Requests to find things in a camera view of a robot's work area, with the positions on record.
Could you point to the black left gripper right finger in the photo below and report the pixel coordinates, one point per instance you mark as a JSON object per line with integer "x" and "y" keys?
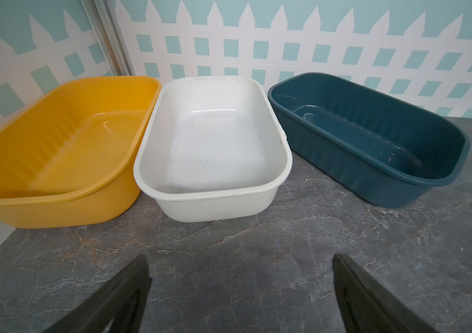
{"x": 366, "y": 306}

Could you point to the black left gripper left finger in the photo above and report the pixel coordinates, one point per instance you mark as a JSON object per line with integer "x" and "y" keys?
{"x": 118, "y": 306}

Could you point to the dark teal storage box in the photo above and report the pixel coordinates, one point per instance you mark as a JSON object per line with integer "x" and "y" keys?
{"x": 386, "y": 151}

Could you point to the white plastic storage box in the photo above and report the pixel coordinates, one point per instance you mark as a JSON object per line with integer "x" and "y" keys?
{"x": 213, "y": 150}

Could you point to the yellow plastic storage box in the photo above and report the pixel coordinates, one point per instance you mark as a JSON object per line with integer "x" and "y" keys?
{"x": 68, "y": 159}

